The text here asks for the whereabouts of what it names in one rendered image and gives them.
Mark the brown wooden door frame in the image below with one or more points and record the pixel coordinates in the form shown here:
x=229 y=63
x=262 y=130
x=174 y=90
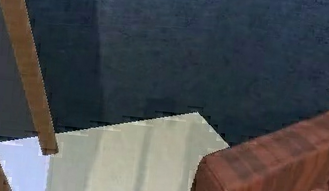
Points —
x=25 y=60

